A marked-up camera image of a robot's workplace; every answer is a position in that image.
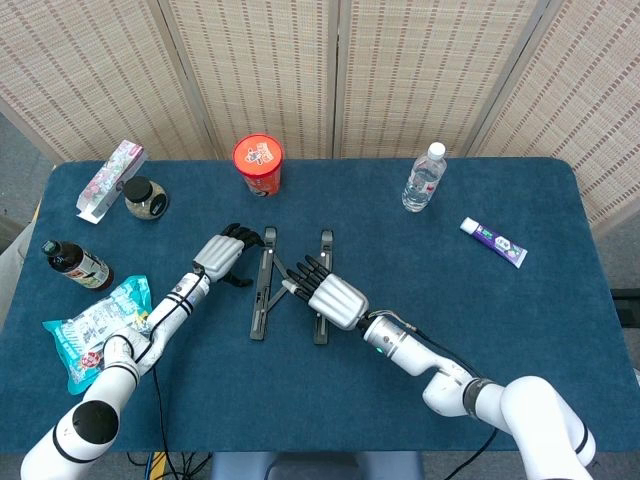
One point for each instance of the clear plastic water bottle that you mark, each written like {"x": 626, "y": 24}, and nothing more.
{"x": 422, "y": 180}

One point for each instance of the red instant noodle cup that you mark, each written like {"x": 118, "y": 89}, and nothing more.
{"x": 257, "y": 155}

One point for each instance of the woven bamboo screen panel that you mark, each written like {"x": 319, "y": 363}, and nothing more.
{"x": 90, "y": 75}
{"x": 590, "y": 100}
{"x": 425, "y": 65}
{"x": 260, "y": 65}

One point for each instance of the black folding laptop stand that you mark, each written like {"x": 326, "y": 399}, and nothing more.
{"x": 260, "y": 320}

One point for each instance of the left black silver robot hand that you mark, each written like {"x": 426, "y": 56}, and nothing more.
{"x": 217, "y": 252}

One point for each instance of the yellow floor strip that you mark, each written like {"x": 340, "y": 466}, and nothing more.
{"x": 158, "y": 467}

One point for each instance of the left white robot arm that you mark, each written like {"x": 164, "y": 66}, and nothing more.
{"x": 120, "y": 365}

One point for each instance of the beige fabric object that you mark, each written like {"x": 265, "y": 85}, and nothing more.
{"x": 12, "y": 280}

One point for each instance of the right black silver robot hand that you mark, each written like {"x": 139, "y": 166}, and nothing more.
{"x": 337, "y": 300}

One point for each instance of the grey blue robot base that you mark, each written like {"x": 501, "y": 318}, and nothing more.
{"x": 320, "y": 467}

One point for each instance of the black equipment frame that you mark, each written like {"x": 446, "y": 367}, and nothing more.
{"x": 627, "y": 295}

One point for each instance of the dark sauce bottle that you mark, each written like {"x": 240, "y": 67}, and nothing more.
{"x": 80, "y": 267}

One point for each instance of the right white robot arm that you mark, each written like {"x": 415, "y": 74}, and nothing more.
{"x": 525, "y": 405}

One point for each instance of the purple white toothpaste tube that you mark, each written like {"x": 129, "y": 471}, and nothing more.
{"x": 495, "y": 242}

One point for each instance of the floral print carton box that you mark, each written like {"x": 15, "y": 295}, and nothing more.
{"x": 107, "y": 180}

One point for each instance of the teal snack bag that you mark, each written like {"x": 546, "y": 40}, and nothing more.
{"x": 90, "y": 330}

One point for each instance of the glass jar with black lid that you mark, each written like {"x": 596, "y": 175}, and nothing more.
{"x": 145, "y": 200}

